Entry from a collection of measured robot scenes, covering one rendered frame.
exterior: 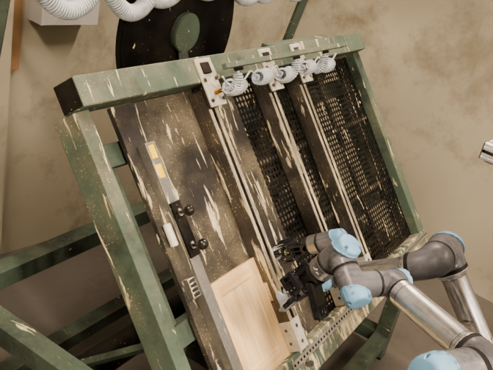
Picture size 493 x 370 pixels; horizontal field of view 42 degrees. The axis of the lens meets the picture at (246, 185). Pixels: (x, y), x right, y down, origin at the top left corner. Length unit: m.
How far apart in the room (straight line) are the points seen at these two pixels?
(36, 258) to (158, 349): 1.15
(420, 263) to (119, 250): 0.95
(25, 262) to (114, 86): 1.21
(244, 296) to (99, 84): 0.95
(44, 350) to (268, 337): 0.84
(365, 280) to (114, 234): 0.79
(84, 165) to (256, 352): 0.94
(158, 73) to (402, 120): 3.37
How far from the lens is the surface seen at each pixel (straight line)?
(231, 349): 2.31
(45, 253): 3.14
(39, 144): 4.35
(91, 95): 2.04
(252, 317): 2.47
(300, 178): 2.86
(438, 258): 2.16
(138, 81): 2.20
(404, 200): 3.85
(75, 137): 2.06
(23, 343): 2.64
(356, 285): 1.75
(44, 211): 4.61
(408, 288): 1.78
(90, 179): 2.06
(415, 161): 5.39
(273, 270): 2.52
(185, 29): 2.96
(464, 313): 2.32
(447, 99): 5.22
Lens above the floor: 2.48
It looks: 24 degrees down
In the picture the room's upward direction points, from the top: 13 degrees clockwise
